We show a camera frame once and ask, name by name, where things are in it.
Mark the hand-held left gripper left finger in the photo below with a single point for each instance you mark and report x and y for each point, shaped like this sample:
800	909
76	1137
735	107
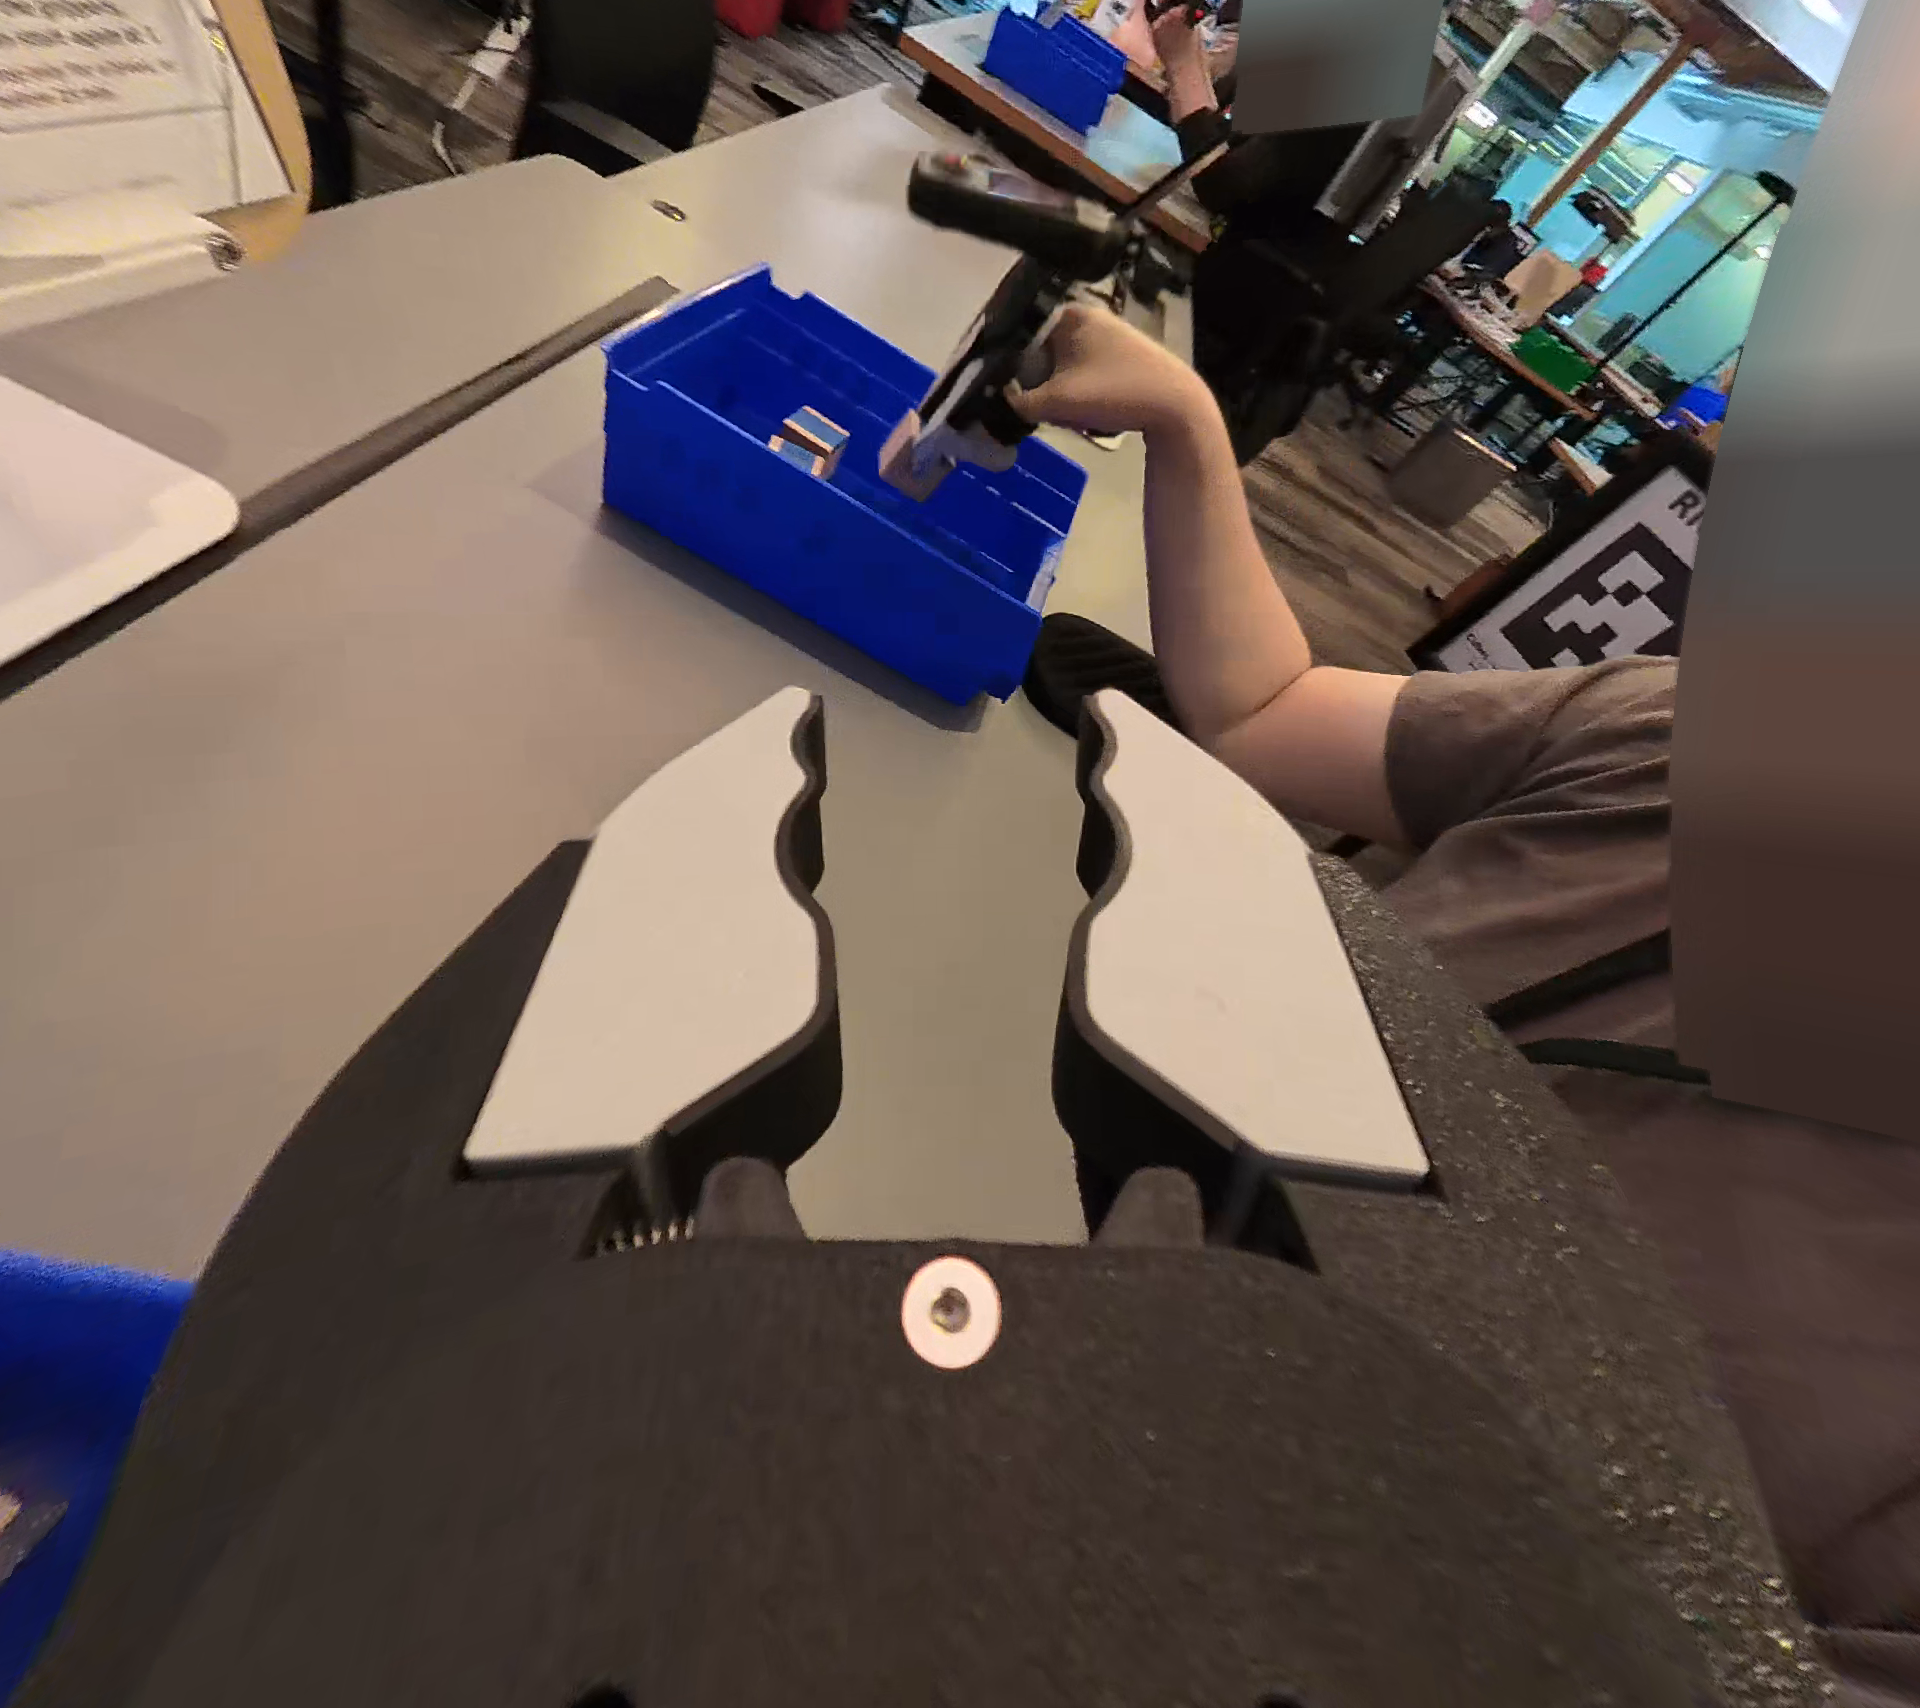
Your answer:
675	989

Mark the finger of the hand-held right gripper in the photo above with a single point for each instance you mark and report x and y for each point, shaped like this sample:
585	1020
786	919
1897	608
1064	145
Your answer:
975	445

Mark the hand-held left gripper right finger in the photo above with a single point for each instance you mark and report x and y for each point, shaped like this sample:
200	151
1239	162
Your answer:
1230	1002

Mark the wooden cube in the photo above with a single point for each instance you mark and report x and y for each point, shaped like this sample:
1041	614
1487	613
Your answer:
22	1536
910	466
810	445

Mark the blue plastic bin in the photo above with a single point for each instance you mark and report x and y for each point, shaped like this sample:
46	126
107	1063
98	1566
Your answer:
1050	67
750	538
74	1363

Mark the person's right forearm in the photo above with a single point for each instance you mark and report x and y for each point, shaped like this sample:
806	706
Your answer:
1215	569

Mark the person's right hand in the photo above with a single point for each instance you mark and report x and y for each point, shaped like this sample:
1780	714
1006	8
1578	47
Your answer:
1124	381

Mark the wooden table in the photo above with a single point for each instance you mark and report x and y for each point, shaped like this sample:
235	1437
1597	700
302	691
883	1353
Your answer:
1021	126

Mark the black pad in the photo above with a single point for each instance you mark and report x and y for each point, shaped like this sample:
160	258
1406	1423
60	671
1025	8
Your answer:
1089	672

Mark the grey metal trash can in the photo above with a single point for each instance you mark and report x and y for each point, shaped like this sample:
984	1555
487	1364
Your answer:
1449	471

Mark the green plastic bin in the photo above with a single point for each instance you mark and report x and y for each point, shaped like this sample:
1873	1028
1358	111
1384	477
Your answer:
1553	358

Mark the framed marker sign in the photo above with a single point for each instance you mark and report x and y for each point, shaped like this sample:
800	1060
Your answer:
1591	582

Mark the black floor lamp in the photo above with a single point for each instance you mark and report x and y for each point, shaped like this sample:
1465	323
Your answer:
1724	253

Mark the instruction sheet on clipboard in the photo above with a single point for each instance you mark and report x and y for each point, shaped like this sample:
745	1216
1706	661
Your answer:
248	13

